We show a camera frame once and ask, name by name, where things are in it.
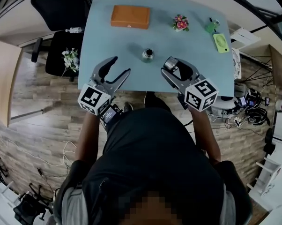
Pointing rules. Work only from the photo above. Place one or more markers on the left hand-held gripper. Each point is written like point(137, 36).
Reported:
point(93, 97)

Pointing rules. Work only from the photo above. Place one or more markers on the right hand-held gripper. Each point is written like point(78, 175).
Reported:
point(200, 95)

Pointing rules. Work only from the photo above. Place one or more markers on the person's left forearm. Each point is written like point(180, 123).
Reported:
point(87, 137)

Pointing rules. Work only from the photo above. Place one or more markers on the person's right forearm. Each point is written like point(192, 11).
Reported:
point(205, 135)

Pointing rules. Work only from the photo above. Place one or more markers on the person's left shoe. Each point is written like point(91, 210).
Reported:
point(128, 107)

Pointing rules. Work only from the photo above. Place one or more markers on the person's shoe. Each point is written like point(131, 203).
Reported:
point(128, 107)
point(152, 99)

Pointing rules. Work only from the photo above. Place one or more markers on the black device with screen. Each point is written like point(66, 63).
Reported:
point(109, 114)

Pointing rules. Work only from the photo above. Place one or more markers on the person's right shoe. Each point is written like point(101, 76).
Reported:
point(152, 99)

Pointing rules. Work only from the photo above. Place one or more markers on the white artificial flower bunch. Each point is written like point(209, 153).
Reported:
point(70, 58)

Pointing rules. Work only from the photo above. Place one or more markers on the white grey headset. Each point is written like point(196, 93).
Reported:
point(223, 103)

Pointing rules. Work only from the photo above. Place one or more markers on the lime green handheld fan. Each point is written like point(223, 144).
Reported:
point(221, 42)

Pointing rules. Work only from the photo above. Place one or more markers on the small pink flower pot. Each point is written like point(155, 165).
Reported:
point(181, 23)

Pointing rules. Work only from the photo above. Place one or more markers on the floral patterned seat cushion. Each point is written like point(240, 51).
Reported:
point(236, 63)

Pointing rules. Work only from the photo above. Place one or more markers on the green plastic bottle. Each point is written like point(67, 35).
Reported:
point(211, 26)

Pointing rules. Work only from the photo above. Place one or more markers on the clear spray bottle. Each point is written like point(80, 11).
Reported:
point(74, 30)

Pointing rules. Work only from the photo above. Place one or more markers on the orange wooden box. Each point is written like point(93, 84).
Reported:
point(130, 16)

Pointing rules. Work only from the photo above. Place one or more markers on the white wooden chair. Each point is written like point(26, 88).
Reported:
point(245, 36)

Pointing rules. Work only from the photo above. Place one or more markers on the black headphones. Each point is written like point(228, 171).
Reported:
point(258, 116)

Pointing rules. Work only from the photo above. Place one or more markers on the person's black shirt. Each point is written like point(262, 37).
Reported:
point(150, 163)

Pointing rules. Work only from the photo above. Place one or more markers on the light wooden side table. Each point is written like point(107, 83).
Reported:
point(2, 74)

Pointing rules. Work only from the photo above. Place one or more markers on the white wooden rack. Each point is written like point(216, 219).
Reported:
point(267, 174)

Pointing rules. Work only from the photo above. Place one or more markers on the black mesh office chair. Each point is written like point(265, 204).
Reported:
point(28, 207)

